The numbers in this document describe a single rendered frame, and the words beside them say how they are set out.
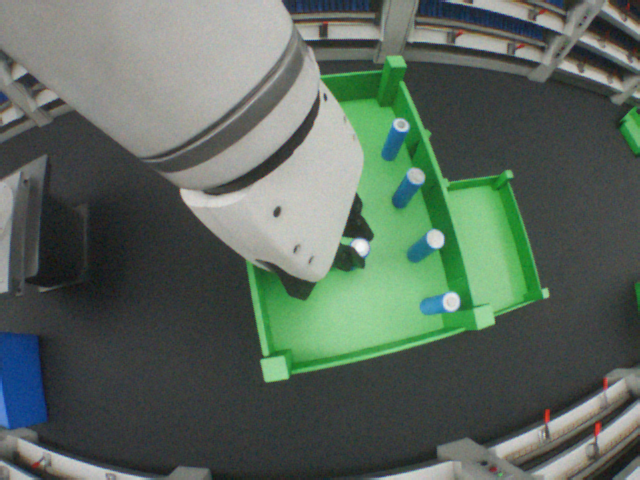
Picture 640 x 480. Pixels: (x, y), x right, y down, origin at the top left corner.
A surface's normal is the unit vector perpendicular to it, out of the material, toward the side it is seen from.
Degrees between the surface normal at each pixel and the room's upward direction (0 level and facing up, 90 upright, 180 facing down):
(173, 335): 0
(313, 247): 67
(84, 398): 0
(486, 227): 0
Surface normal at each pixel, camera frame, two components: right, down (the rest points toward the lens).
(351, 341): 0.03, -0.25
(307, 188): 0.85, 0.25
